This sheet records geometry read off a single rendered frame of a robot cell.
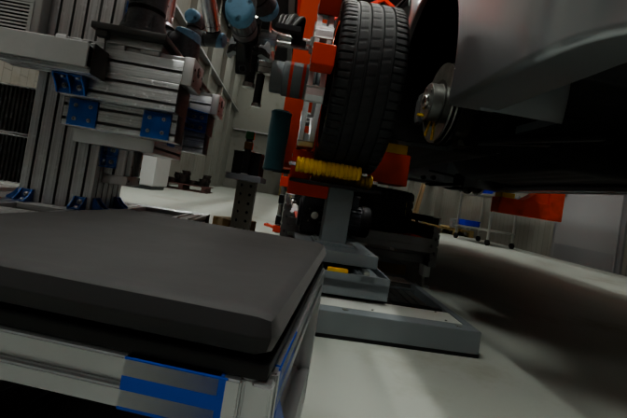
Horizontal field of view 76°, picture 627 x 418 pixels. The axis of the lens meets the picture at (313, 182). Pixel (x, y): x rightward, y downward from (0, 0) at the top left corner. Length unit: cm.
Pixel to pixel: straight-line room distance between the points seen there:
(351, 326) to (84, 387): 102
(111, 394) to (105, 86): 121
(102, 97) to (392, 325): 112
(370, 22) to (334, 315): 95
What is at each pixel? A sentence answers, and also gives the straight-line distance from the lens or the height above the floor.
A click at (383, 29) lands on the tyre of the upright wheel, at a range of 146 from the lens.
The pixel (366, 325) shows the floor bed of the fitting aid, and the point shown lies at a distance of 126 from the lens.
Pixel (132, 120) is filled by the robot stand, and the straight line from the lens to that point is 142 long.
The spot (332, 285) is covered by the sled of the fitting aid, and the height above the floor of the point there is 12.
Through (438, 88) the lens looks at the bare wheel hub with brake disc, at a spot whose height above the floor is 89.
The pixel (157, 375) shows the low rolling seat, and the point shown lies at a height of 29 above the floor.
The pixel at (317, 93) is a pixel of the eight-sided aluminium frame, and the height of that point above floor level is 74.
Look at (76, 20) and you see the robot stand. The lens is 174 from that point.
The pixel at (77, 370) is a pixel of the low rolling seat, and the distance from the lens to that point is 31.
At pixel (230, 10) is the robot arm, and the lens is 113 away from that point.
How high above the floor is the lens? 41
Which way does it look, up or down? 1 degrees up
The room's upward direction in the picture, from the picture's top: 9 degrees clockwise
